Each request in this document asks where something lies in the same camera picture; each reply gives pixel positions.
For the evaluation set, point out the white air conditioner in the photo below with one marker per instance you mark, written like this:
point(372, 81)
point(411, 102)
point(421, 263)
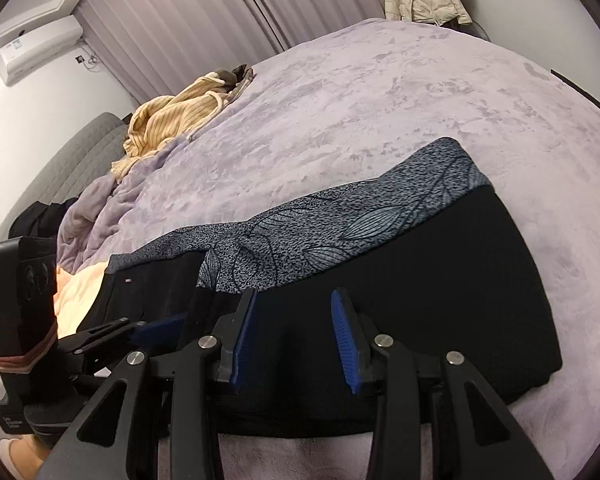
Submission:
point(35, 47)

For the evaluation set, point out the purple plush blanket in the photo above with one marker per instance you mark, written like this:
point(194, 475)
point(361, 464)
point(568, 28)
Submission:
point(355, 110)

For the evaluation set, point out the pale pleated curtain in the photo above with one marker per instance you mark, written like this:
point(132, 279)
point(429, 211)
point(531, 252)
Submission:
point(220, 5)

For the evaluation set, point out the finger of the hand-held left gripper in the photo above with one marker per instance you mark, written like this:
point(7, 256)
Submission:
point(160, 330)
point(100, 332)

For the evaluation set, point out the beige slipper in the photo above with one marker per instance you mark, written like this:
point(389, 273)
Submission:
point(17, 455)

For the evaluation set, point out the grey quilted headboard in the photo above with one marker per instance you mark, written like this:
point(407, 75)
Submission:
point(60, 160)

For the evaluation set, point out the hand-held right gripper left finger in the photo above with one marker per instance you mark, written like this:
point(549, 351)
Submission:
point(242, 340)

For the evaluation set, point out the yellow striped garment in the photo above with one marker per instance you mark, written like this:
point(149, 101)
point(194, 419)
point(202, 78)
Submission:
point(170, 115)

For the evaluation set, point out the wall socket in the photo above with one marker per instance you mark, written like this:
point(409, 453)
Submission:
point(86, 59)

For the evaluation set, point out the brown grey cloth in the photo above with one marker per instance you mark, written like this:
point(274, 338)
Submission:
point(241, 77)

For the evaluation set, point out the black pants with leaf-print lining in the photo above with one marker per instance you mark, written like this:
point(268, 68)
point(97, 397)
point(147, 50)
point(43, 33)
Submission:
point(405, 285)

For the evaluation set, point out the black clothing pile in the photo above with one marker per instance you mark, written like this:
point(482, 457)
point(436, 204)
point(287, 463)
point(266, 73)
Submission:
point(40, 217)

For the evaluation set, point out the cream blanket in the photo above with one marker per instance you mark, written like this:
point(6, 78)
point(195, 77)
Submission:
point(77, 300)

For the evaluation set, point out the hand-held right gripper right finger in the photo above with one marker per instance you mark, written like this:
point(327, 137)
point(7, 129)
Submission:
point(345, 345)

